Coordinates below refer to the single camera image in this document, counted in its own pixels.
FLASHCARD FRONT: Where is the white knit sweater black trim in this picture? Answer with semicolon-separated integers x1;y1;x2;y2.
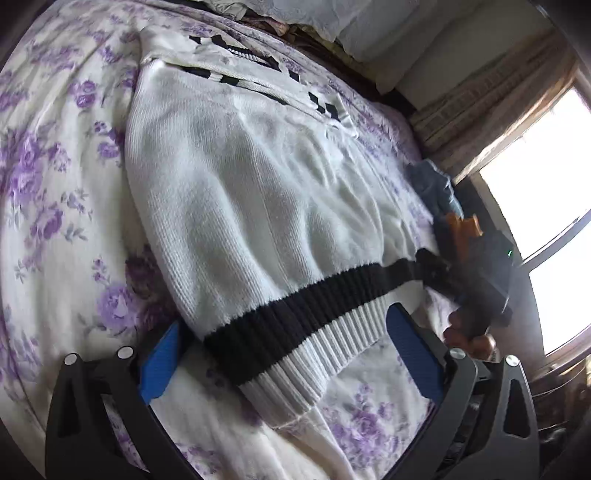
125;27;424;427

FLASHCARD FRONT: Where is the person right hand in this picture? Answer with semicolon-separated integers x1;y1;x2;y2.
443;310;496;361

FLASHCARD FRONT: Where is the orange folded garment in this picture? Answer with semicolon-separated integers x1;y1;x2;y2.
433;213;484;262

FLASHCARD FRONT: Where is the blue fleece garment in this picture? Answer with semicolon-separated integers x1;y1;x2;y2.
406;159;464;219

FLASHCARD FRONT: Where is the purple floral bed sheet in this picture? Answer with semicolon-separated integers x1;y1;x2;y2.
1;1;434;479

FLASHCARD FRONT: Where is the beige checkered curtain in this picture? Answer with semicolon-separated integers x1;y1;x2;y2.
410;30;579;180

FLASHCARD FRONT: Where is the white lace cover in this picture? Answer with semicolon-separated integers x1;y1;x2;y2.
202;0;463;61

